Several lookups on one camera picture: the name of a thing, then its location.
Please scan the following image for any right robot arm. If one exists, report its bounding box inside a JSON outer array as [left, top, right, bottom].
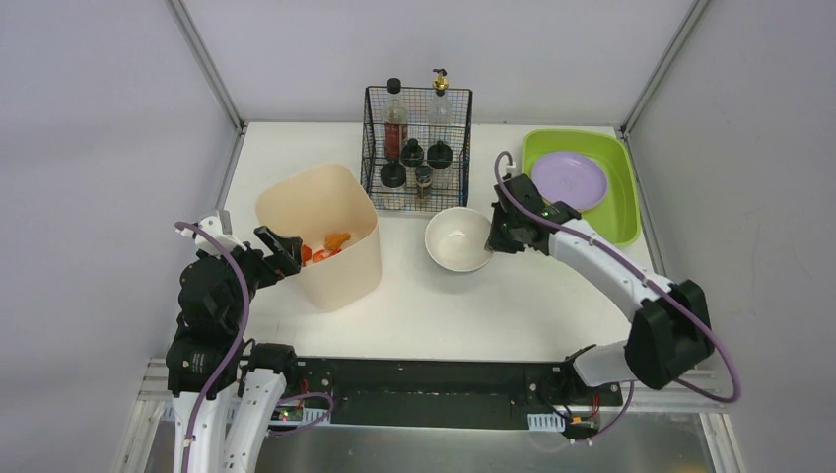
[[486, 174, 715, 389]]

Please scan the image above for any salt shaker black pump lid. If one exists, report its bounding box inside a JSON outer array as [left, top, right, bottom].
[[400, 138, 424, 184]]

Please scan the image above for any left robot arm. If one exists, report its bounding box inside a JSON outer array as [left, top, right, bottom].
[[166, 223, 303, 472]]

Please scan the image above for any fried chicken food piece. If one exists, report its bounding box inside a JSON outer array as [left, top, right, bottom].
[[323, 233, 352, 253]]

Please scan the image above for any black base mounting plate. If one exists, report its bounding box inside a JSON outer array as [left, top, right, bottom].
[[285, 357, 623, 431]]

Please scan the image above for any small pepper jar black lid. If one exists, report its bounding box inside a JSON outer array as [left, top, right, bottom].
[[414, 165, 434, 198]]

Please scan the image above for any clear bottle gold pump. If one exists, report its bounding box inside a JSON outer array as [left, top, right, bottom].
[[428, 68, 451, 127]]

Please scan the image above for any soy sauce bottle red label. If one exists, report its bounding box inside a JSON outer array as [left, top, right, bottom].
[[383, 78, 409, 161]]

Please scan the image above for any aluminium frame rail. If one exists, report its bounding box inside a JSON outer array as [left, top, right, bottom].
[[165, 0, 244, 134]]

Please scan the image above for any white ceramic bowl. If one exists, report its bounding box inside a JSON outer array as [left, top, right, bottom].
[[424, 207, 493, 273]]

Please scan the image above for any purple plastic plate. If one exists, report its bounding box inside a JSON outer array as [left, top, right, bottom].
[[529, 152, 608, 211]]

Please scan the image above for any black wire basket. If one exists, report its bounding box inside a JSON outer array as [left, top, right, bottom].
[[360, 86, 472, 213]]

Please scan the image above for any green plastic tub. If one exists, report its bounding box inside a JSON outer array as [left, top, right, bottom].
[[522, 128, 641, 247]]

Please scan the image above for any orange shrimp food piece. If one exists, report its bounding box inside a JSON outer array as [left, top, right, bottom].
[[311, 249, 341, 264]]

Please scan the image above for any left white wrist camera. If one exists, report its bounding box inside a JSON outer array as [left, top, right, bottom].
[[175, 209, 244, 251]]

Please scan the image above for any white shaker black spout lid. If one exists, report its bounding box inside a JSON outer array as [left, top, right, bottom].
[[380, 160, 407, 211]]

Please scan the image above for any beige plastic bin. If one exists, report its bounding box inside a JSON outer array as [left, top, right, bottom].
[[255, 164, 382, 311]]

